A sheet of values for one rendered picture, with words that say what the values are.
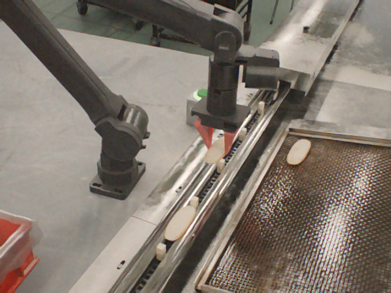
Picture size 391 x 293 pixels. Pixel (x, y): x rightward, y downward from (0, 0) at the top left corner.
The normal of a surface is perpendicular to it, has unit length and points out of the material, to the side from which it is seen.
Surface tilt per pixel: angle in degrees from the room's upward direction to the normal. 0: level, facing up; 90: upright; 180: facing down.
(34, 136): 0
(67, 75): 88
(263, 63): 90
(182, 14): 85
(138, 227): 0
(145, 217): 0
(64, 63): 88
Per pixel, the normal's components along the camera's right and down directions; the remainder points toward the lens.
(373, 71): 0.04, -0.80
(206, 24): -0.10, 0.54
